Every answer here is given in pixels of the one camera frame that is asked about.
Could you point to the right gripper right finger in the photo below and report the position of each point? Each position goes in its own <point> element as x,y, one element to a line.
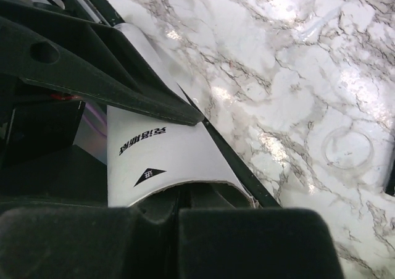
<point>255,243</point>

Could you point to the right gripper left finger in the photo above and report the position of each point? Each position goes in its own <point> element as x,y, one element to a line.
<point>53,241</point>

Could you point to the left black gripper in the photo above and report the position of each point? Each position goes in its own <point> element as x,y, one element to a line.
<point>38,125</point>

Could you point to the white shuttlecock tube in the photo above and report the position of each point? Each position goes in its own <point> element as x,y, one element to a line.
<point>146,156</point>

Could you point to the clear plastic tube lid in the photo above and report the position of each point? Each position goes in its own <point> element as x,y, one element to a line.
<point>345,149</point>

